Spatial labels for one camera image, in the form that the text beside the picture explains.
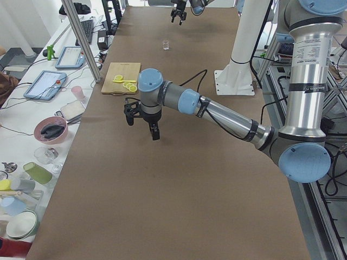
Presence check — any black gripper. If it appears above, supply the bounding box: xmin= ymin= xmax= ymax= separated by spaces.
xmin=170 ymin=0 xmax=187 ymax=25
xmin=142 ymin=110 xmax=162 ymax=140

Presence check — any clear glass cup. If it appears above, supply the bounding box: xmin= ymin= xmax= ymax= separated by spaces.
xmin=162 ymin=40 xmax=169 ymax=50

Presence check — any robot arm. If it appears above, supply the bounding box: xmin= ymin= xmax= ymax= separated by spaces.
xmin=138 ymin=1 xmax=346 ymax=183
xmin=170 ymin=0 xmax=213 ymax=25

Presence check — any pink plastic cup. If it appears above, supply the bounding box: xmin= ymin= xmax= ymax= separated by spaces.
xmin=71 ymin=86 xmax=86 ymax=101

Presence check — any green plastic cup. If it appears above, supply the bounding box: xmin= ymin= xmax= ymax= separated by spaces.
xmin=23 ymin=162 xmax=53 ymax=185

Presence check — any light blue cup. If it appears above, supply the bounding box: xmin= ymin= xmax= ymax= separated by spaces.
xmin=1 ymin=197 xmax=27 ymax=216

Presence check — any end lemon slice of row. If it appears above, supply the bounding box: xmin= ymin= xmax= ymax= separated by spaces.
xmin=128 ymin=84 xmax=137 ymax=93

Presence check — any middle lemon slice of row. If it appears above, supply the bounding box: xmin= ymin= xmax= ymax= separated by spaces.
xmin=126 ymin=83 xmax=134 ymax=90

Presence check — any yellow plastic knife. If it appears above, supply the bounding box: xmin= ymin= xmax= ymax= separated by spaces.
xmin=112 ymin=80 xmax=137 ymax=83

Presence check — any lemon slice near knife tip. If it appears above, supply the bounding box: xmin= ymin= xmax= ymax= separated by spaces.
xmin=113 ymin=75 xmax=123 ymax=82

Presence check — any wooden cutting board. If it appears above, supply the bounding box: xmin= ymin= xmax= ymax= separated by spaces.
xmin=101 ymin=62 xmax=141 ymax=95

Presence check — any kitchen scale with tray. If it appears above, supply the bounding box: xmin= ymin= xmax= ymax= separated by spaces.
xmin=54 ymin=100 xmax=85 ymax=124

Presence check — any black keyboard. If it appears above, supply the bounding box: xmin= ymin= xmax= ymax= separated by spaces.
xmin=80 ymin=19 xmax=94 ymax=44

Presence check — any pink bowl with dark cloth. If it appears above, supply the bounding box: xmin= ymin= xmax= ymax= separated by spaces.
xmin=34 ymin=116 xmax=68 ymax=145

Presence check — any far blue teach pendant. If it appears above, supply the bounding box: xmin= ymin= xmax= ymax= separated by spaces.
xmin=55 ymin=46 xmax=85 ymax=69

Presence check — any blue teach pendant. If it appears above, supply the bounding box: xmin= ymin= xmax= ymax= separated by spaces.
xmin=23 ymin=70 xmax=67 ymax=101
xmin=55 ymin=46 xmax=85 ymax=69

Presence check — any near blue teach pendant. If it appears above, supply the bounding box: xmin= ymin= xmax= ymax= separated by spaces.
xmin=23 ymin=70 xmax=67 ymax=101

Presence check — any white green bowl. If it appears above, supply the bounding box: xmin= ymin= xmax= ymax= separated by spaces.
xmin=6 ymin=210 xmax=39 ymax=239

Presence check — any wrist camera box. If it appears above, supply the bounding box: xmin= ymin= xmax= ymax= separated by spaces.
xmin=124 ymin=97 xmax=142 ymax=126

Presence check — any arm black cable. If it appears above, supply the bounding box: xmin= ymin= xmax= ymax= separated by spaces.
xmin=180 ymin=69 xmax=288 ymax=141

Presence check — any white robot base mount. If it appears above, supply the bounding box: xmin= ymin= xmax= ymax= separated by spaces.
xmin=214 ymin=0 xmax=272 ymax=96

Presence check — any aluminium frame post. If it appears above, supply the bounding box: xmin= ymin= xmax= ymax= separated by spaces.
xmin=61 ymin=0 xmax=101 ymax=83

